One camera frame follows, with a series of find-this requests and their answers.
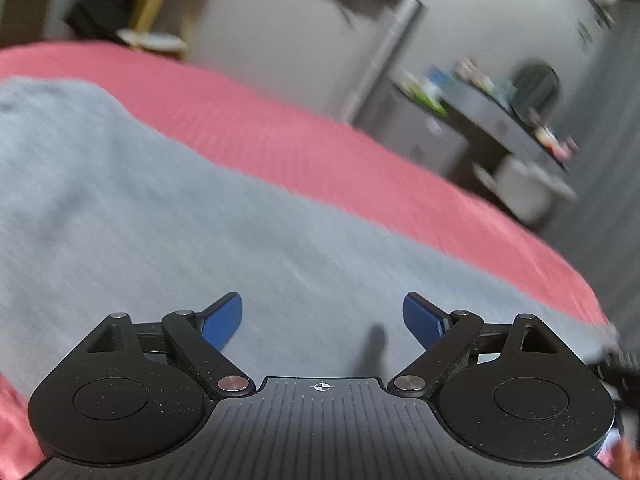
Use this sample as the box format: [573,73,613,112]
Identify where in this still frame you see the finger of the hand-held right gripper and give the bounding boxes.
[585,332,640,408]

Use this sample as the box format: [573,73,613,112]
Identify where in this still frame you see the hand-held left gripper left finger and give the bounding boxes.
[86,292,257,399]

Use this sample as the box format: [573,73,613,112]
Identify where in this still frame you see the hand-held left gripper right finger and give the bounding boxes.
[389,292,557,399]

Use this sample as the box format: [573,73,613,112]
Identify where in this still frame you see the grey pants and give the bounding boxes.
[0,76,618,401]

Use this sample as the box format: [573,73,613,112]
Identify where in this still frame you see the white fluffy stool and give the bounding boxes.
[474,154,579,224]

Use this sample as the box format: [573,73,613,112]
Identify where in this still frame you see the grey curtain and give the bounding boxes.
[537,20,640,326]

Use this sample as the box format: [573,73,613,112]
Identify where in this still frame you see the grey dresser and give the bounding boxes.
[385,79,581,181]

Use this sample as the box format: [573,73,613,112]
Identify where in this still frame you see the pink ribbed blanket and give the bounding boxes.
[0,41,612,480]

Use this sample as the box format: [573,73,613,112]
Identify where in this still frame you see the round black-framed mirror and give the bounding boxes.
[511,60,561,117]

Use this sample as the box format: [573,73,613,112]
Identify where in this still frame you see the yellow wooden stand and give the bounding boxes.
[129,0,212,61]

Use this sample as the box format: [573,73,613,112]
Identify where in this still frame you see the black bag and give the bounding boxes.
[64,0,145,45]

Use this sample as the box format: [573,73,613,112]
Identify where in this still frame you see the brown wooden board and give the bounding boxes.
[0,0,62,49]

